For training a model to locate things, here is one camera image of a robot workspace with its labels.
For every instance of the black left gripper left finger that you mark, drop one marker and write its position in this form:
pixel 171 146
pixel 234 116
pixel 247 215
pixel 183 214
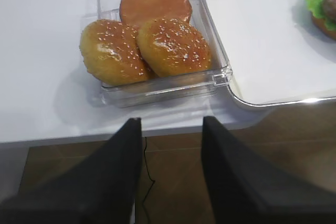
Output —
pixel 100 189

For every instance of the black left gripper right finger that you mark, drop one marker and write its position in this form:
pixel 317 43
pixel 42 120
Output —
pixel 245 188

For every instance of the white serving tray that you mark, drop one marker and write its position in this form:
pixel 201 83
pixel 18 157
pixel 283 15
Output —
pixel 277 55

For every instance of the sesame bun top left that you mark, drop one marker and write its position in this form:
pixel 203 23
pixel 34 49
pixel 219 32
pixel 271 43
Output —
pixel 111 55

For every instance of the sesame bun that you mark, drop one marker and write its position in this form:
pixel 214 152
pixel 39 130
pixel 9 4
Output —
pixel 171 47
pixel 111 55

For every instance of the clear plastic bun container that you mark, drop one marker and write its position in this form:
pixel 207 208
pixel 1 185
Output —
pixel 157 88

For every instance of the sesame bun top right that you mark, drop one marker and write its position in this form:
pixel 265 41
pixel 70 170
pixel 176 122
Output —
pixel 171 47

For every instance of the burger bottom bun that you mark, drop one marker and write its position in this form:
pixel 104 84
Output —
pixel 319 23

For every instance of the flat bun bottom half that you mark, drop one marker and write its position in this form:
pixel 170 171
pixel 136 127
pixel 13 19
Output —
pixel 137 12

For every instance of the meat patty on burger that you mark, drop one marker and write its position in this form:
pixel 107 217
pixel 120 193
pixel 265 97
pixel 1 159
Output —
pixel 329 8

